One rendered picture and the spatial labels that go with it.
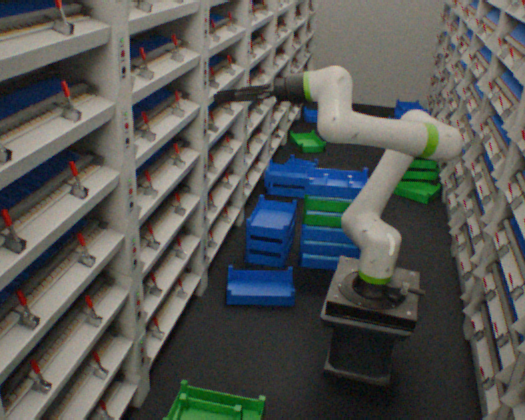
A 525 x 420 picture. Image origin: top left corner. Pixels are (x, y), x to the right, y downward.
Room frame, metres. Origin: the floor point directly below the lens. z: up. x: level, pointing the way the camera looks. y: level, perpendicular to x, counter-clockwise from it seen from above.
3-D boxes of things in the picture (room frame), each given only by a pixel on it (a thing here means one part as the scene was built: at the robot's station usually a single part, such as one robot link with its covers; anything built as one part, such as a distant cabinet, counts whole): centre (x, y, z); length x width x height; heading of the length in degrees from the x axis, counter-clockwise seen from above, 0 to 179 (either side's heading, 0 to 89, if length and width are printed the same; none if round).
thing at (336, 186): (2.45, -0.37, 0.44); 0.30 x 0.20 x 0.08; 85
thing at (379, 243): (1.70, -0.43, 0.50); 0.16 x 0.13 x 0.19; 21
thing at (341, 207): (2.45, -0.37, 0.36); 0.30 x 0.20 x 0.08; 85
